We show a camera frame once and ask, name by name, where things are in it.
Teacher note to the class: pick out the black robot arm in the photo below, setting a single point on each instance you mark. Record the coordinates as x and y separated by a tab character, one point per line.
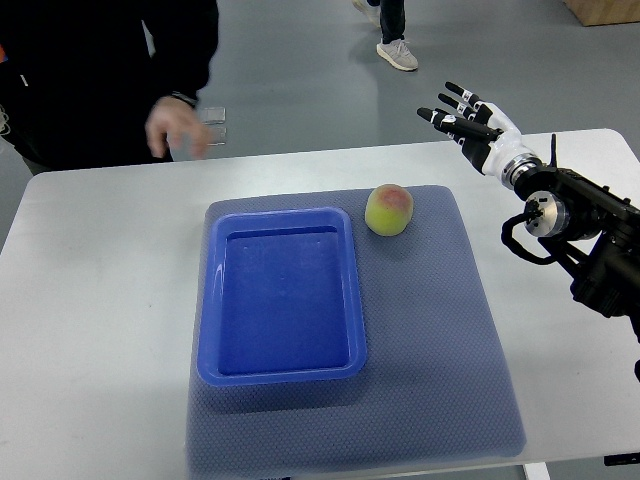
591	233

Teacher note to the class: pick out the white sneaker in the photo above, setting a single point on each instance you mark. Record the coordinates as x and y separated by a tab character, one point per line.
398	55

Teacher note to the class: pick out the lower clear floor square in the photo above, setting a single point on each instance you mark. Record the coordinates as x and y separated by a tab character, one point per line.
217	136

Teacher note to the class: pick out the cardboard box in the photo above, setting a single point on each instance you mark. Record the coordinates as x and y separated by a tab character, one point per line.
604	12

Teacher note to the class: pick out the bystander bare hand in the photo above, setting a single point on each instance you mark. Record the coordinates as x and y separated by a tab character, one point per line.
172	120

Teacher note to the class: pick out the green red peach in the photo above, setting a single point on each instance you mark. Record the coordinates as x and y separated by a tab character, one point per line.
389	209

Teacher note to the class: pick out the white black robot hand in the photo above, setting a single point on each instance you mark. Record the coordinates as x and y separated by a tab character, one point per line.
488	138

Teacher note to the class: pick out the bystander in black jacket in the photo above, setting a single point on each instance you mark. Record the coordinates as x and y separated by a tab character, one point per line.
79	78

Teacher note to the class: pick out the blue plastic tray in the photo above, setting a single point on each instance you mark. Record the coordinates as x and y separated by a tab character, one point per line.
281	299

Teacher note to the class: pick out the grey blue textured mat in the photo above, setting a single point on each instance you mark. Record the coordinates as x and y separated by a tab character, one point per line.
435	388

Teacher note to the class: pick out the clear floor square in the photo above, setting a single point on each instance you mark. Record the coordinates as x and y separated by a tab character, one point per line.
217	136
213	115

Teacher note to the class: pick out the upper clear floor square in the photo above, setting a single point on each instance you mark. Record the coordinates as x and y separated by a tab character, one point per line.
213	115

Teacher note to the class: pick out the dark trouser leg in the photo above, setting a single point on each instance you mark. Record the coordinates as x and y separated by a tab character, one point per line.
392	20

